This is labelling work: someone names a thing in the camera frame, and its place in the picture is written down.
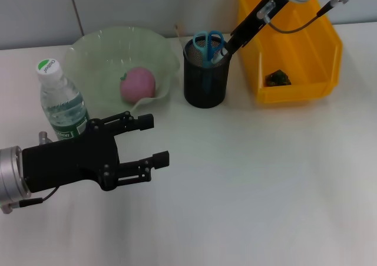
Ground translucent green fruit plate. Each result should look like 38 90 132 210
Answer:
63 25 181 115

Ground green plastic wrapper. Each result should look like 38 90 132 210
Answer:
264 68 292 87

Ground grey white ballpoint pen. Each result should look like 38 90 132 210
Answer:
210 47 229 65

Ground clear green-label water bottle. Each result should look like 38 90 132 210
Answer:
35 58 91 142

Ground transparent plastic ruler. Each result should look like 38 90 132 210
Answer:
173 24 189 57

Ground left arm gripper cable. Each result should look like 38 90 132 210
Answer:
0 131 60 215

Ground blue teal scissors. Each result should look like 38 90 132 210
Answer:
193 30 227 96

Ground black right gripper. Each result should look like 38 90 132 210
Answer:
224 0 292 56

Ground yellow plastic bin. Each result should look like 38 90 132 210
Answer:
235 0 344 104

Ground black mesh pen holder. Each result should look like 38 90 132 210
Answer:
183 37 233 109

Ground pink toy peach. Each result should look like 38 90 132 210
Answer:
119 67 157 104

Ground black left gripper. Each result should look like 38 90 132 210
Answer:
21 111 171 193

